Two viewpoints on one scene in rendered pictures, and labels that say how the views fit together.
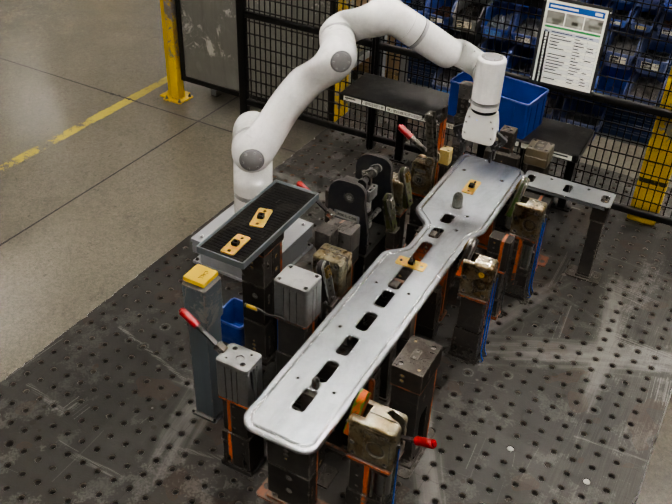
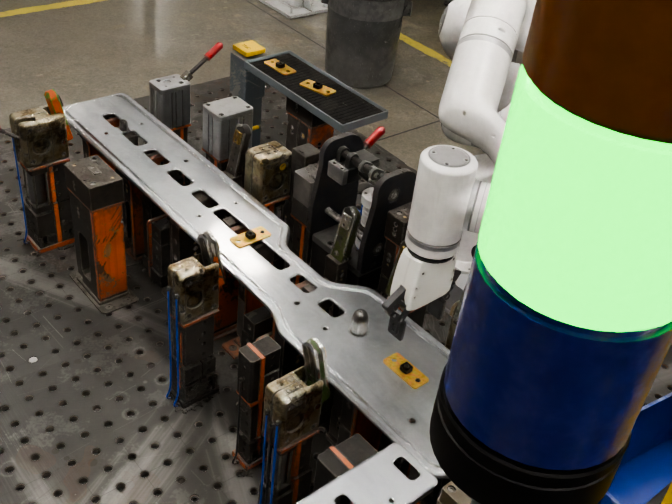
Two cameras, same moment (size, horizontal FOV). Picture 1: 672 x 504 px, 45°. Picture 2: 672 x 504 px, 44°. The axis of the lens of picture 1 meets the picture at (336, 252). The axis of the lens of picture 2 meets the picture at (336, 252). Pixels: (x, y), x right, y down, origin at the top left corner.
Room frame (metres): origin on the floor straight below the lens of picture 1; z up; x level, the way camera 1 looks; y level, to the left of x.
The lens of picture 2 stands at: (2.39, -1.47, 2.03)
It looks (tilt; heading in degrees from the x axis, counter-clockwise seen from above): 37 degrees down; 109
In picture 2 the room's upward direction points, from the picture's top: 7 degrees clockwise
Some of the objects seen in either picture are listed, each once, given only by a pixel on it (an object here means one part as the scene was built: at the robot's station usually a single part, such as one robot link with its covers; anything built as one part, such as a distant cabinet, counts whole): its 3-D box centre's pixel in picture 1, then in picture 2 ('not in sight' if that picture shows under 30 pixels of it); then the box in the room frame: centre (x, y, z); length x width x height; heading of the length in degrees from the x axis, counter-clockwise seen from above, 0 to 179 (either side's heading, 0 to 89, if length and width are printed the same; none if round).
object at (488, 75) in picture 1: (488, 77); (444, 194); (2.19, -0.42, 1.37); 0.09 x 0.08 x 0.13; 6
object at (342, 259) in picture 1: (331, 309); (263, 220); (1.70, 0.01, 0.89); 0.13 x 0.11 x 0.38; 63
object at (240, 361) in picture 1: (241, 411); (171, 143); (1.32, 0.21, 0.88); 0.11 x 0.10 x 0.36; 63
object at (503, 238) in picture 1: (495, 276); (256, 406); (1.93, -0.48, 0.84); 0.11 x 0.08 x 0.29; 63
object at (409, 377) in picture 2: (471, 185); (406, 368); (2.18, -0.42, 1.01); 0.08 x 0.04 x 0.01; 153
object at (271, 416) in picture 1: (410, 269); (241, 235); (1.75, -0.20, 1.00); 1.38 x 0.22 x 0.02; 153
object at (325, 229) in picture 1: (324, 286); (300, 222); (1.78, 0.03, 0.90); 0.05 x 0.05 x 0.40; 63
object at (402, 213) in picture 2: not in sight; (394, 293); (2.07, -0.12, 0.91); 0.07 x 0.05 x 0.42; 63
